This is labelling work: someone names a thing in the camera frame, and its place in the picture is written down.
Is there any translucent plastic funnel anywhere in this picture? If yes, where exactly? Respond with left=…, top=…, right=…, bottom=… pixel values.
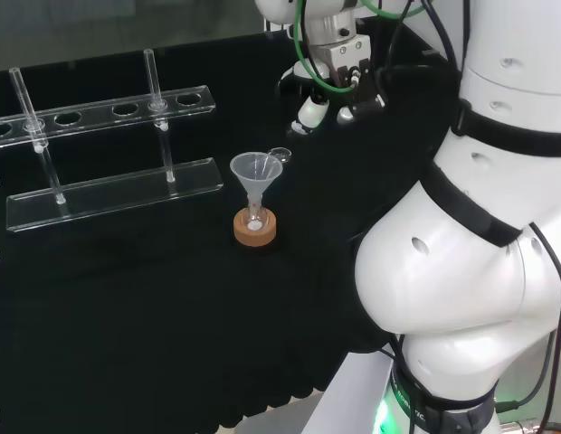
left=229, top=152, right=284, bottom=214

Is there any glass round-bottom flask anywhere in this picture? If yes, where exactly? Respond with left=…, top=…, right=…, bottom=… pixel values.
left=243, top=194, right=269, bottom=234

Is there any black bench cloth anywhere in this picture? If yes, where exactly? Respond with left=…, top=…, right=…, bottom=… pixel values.
left=0, top=30, right=462, bottom=430

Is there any cork ring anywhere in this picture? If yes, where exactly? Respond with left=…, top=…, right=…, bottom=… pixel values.
left=233, top=208, right=279, bottom=248

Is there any green cable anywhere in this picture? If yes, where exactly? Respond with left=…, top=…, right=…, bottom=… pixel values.
left=293, top=0, right=402, bottom=94

